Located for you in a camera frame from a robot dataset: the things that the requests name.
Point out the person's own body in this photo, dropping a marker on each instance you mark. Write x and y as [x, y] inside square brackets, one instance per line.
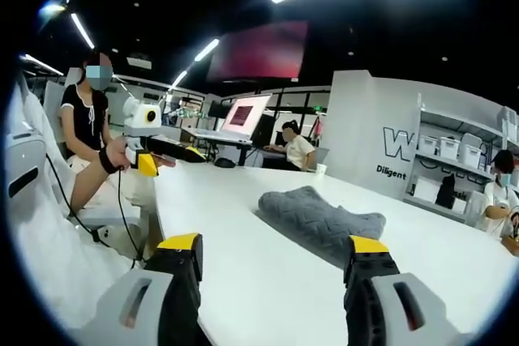
[83, 119]

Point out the background desk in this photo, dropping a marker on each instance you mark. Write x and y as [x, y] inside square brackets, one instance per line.
[219, 139]

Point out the white moulded chair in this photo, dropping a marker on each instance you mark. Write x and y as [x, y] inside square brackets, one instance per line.
[36, 216]

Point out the person's left hand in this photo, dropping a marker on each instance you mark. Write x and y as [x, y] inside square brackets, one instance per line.
[119, 155]

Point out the grey towel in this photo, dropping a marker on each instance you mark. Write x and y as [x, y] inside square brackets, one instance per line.
[308, 212]

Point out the black bag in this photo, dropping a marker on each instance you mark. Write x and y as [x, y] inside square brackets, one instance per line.
[446, 192]

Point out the black computer mouse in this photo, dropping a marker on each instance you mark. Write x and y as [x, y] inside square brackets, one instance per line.
[224, 163]

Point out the black wristband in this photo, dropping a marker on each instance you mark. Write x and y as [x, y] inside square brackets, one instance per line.
[106, 160]

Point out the white shelf rack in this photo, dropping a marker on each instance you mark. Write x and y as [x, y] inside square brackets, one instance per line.
[458, 167]

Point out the open laptop with pink screen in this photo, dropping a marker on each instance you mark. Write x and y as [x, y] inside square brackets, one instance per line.
[243, 117]

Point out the white flat carton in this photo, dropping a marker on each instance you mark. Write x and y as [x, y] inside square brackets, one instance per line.
[425, 189]

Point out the white storage box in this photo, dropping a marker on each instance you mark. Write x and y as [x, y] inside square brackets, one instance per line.
[450, 148]
[429, 146]
[471, 150]

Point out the white paper cup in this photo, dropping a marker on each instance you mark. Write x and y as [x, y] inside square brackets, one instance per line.
[321, 168]

